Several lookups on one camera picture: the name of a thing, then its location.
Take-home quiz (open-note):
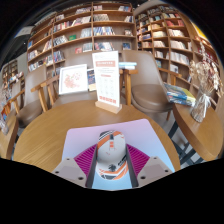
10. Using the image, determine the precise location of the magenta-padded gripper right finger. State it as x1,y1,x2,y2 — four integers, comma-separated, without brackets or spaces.
124,143,174,188

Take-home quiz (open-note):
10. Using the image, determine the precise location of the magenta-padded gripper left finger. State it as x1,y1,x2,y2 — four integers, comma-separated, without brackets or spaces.
51,144,99,188

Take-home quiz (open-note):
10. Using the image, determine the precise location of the white and orange computer mouse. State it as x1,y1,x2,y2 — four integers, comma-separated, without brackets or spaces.
95,129,129,181

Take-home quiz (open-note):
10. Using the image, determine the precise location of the pink and blue mouse pad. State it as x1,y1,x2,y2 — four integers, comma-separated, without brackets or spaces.
61,118,176,191

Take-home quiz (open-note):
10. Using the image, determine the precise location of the beige padded wooden armchair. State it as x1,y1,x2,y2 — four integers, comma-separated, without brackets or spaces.
6,64,48,129
119,49,183,121
30,52,139,109

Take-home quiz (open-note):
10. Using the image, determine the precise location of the wooden table with dark legs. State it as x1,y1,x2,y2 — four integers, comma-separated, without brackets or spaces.
172,101,224,163

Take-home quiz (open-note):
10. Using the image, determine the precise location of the stack of colourful books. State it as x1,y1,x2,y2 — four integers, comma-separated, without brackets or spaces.
164,82,197,107

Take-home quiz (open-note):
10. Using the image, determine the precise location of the glass vase with dried flowers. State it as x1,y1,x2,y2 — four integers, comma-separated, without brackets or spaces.
189,41,223,124

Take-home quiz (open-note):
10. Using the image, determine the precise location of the dark cover book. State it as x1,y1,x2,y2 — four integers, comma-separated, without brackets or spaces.
86,68,98,92

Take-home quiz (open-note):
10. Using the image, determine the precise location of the white framed art print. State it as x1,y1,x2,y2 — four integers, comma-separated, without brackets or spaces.
58,63,89,96

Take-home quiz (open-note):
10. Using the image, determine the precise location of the white sign in wooden base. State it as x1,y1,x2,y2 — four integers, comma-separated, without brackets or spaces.
91,50,123,115

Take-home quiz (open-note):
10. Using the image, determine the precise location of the light blue book stack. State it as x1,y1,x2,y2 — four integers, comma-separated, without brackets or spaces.
118,61,138,71

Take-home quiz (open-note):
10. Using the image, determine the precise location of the small distant bookshelf unit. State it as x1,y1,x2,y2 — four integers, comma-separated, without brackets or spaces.
1,59,19,84

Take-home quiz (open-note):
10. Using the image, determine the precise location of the curved wooden bookshelf unit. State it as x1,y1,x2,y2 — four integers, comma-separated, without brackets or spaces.
134,4,224,98

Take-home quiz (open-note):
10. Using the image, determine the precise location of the white ceiling panel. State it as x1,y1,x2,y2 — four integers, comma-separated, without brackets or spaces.
14,25,34,38

